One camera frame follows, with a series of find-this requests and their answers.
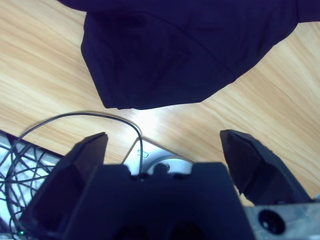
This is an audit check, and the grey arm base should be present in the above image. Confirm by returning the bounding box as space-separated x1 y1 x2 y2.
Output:
122 136 198 176

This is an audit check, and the thin black looped cable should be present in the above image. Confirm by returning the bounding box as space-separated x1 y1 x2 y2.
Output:
0 112 145 176

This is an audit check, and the black polo shirt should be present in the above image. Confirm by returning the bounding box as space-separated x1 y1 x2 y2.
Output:
56 0 320 111

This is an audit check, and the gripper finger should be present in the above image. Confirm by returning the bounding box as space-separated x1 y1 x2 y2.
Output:
219 129 313 205
18 131 109 236

